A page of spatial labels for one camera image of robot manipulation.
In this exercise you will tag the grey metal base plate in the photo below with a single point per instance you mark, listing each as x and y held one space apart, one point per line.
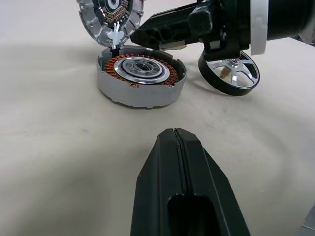
309 221

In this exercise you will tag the black chrome spoked rotor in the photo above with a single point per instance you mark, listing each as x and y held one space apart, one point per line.
236 71

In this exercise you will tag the grey hinged motor lid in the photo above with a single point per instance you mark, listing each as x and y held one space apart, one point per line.
94 27

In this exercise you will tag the grey motor housing copper windings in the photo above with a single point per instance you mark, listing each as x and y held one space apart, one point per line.
137 93

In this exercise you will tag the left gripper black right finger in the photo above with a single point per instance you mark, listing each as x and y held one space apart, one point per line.
206 172

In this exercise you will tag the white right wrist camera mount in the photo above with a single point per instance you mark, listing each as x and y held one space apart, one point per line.
258 24

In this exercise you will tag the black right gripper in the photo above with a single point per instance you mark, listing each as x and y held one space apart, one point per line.
221 22

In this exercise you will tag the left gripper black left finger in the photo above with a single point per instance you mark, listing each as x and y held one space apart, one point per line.
157 172

